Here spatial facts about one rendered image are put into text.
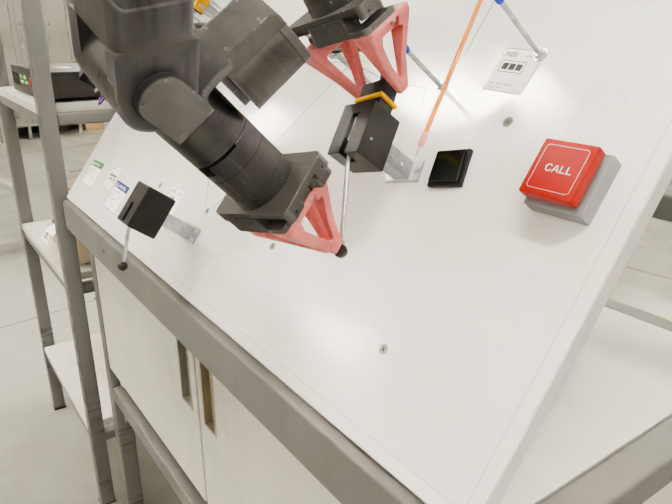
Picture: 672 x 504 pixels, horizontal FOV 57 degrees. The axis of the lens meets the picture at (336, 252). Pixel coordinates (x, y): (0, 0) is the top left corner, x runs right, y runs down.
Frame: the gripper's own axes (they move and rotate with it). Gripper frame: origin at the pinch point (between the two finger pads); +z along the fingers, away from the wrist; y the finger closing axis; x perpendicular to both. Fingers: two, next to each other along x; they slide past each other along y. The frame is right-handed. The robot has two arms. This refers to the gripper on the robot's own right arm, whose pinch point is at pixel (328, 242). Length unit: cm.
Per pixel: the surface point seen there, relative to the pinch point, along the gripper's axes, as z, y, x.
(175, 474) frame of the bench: 43, 64, 29
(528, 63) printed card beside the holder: 2.9, -10.7, -23.6
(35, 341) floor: 64, 226, 19
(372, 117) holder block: -3.8, -1.7, -11.9
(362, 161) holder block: -1.7, -0.9, -8.3
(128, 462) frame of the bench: 58, 106, 35
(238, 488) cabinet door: 31, 32, 25
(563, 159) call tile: 1.8, -19.2, -10.3
